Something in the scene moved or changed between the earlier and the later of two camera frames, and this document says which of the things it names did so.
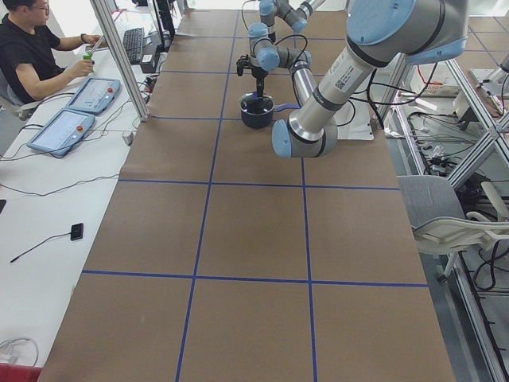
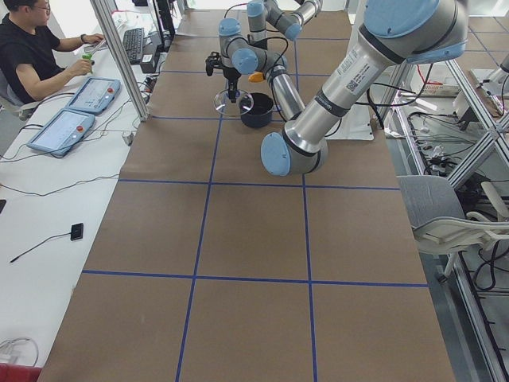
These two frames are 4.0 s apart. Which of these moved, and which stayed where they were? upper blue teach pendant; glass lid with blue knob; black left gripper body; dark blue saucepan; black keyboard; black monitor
Moved: black left gripper body; glass lid with blue knob
Stayed: black keyboard; upper blue teach pendant; dark blue saucepan; black monitor
